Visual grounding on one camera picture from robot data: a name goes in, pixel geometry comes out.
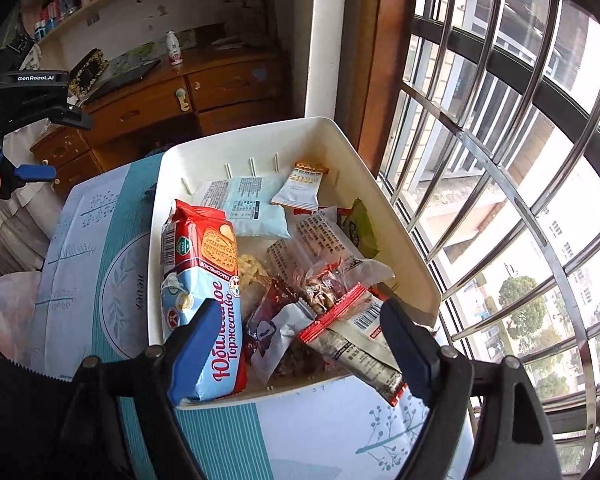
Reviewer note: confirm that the clear peanut snack packet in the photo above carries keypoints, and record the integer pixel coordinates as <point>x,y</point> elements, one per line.
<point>250,267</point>

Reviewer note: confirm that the blue red biscuit packet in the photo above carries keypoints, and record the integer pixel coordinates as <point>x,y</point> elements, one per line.
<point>200,280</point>

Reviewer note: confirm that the white lace cover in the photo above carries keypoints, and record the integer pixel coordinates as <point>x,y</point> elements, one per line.
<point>20,240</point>

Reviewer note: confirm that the green drawer lock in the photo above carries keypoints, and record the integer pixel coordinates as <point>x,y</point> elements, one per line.
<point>182,99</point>

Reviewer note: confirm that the wooden desk with drawers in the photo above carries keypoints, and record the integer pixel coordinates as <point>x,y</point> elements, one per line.
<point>145,105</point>

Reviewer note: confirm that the floral pencil case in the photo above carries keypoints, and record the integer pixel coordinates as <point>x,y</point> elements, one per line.
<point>87,72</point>

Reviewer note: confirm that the dark-haired doll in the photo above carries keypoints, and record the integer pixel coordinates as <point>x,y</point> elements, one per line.
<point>245,15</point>

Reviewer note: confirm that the white gold snack packet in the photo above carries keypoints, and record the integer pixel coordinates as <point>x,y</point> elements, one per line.
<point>297,187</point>

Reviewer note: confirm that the black laptop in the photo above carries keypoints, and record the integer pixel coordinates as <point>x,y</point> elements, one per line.
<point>125,80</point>

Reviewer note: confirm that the clear printed snack packet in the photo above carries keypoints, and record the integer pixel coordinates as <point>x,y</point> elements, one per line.
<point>320,242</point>

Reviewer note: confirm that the clear nut snack packet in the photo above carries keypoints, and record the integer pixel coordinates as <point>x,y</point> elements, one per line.
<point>322,290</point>

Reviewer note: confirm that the metal window grille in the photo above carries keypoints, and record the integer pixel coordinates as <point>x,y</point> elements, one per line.
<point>530,210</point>

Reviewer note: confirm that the pink floral blanket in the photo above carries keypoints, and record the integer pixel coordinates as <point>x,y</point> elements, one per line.
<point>5,310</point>

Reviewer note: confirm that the wooden window frame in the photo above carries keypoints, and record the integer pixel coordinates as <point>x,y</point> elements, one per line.
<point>380,60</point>

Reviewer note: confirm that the white bottle with red label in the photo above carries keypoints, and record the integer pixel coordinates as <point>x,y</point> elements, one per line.
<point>174,50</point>

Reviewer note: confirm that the red-edged barcode snack packet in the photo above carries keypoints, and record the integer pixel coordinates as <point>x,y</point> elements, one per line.
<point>352,335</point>

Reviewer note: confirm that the white plastic bin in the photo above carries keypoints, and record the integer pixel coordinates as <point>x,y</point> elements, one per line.
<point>260,145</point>

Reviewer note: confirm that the white blue snack packet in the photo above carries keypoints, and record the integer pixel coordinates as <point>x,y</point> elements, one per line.
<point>250,205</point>

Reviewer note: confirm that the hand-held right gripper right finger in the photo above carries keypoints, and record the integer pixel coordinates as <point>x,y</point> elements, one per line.
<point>410,355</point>

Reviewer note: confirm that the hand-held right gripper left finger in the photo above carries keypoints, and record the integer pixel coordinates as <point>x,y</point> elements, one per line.
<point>195,355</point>

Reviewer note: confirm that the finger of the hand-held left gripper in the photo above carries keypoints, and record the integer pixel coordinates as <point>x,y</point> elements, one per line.
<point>32,172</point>
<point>72,119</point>

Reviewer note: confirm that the green snack packet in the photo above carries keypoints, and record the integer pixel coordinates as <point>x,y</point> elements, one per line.
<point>362,232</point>

